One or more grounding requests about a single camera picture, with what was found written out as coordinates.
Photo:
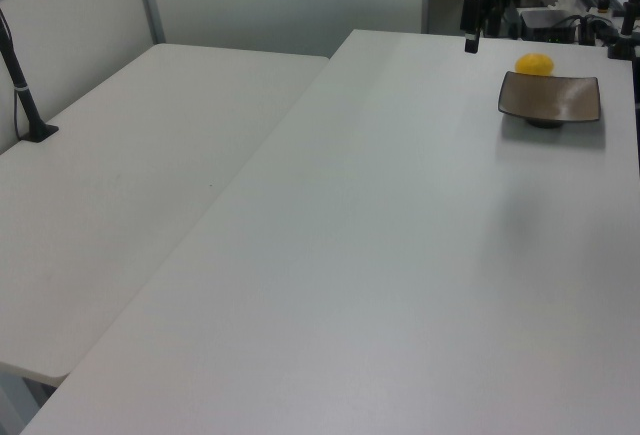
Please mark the yellow potato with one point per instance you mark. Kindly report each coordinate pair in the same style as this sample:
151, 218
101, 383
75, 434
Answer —
535, 65

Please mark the brown square ceramic plate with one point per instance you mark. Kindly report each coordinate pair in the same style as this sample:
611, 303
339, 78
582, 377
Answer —
550, 97

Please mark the black clamp stand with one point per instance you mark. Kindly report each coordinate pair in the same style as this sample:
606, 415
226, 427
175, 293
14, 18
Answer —
625, 35

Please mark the white side table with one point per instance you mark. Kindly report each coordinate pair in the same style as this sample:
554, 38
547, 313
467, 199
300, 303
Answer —
125, 180

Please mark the black camera stand pole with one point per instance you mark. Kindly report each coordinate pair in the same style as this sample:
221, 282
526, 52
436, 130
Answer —
22, 90

